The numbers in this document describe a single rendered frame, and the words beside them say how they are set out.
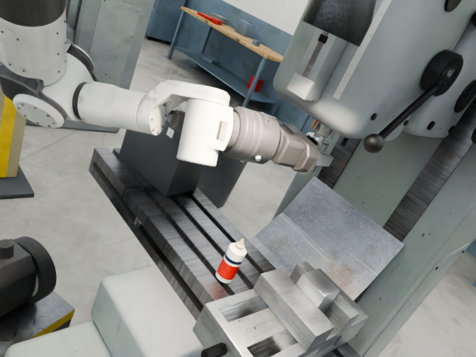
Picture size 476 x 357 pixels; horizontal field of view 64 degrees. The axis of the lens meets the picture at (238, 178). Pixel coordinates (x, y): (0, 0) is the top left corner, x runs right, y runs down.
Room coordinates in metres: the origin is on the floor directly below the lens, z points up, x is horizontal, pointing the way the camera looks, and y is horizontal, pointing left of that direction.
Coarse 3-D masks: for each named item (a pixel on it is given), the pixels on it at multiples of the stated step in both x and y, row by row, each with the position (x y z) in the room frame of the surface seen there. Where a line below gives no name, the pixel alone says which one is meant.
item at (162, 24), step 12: (156, 0) 7.42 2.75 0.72; (168, 0) 7.51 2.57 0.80; (180, 0) 7.71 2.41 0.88; (156, 12) 7.38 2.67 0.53; (168, 12) 7.57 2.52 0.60; (180, 12) 7.77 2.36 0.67; (156, 24) 7.44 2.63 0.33; (168, 24) 7.63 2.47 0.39; (156, 36) 7.49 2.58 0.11; (168, 36) 7.70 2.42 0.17
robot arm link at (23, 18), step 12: (0, 0) 0.41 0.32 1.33; (12, 0) 0.41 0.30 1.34; (24, 0) 0.41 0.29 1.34; (36, 0) 0.42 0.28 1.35; (48, 0) 0.43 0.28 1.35; (60, 0) 0.45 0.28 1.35; (0, 12) 0.42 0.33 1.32; (12, 12) 0.42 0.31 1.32; (24, 12) 0.42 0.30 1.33; (36, 12) 0.43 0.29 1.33; (48, 12) 0.44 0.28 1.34; (60, 12) 0.47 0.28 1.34; (24, 24) 0.44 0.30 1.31; (36, 24) 0.44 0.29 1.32
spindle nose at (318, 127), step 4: (316, 120) 0.70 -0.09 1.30; (312, 124) 0.70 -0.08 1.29; (316, 124) 0.70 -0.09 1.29; (320, 124) 0.69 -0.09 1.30; (312, 128) 0.70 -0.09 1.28; (316, 128) 0.69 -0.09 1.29; (320, 128) 0.69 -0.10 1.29; (324, 128) 0.69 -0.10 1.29; (328, 128) 0.69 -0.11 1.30; (316, 132) 0.69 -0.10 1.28; (320, 132) 0.69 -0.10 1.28; (324, 132) 0.69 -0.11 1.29; (328, 132) 0.69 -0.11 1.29; (332, 132) 0.69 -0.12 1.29; (324, 136) 0.69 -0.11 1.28; (328, 136) 0.69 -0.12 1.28; (332, 136) 0.70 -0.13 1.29
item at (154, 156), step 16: (128, 144) 0.98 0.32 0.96; (144, 144) 0.95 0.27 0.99; (160, 144) 0.93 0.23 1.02; (176, 144) 0.90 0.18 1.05; (128, 160) 0.97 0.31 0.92; (144, 160) 0.94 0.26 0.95; (160, 160) 0.92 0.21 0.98; (176, 160) 0.89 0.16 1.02; (144, 176) 0.93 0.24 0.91; (160, 176) 0.91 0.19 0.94; (176, 176) 0.90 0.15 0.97; (192, 176) 0.96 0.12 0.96; (176, 192) 0.92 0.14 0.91
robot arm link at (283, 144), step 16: (256, 112) 0.63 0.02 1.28; (272, 128) 0.62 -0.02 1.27; (288, 128) 0.70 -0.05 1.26; (256, 144) 0.59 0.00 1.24; (272, 144) 0.61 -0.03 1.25; (288, 144) 0.63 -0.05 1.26; (304, 144) 0.65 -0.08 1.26; (240, 160) 0.64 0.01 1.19; (256, 160) 0.60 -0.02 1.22; (272, 160) 0.64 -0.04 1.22; (288, 160) 0.63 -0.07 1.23; (304, 160) 0.63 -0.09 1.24
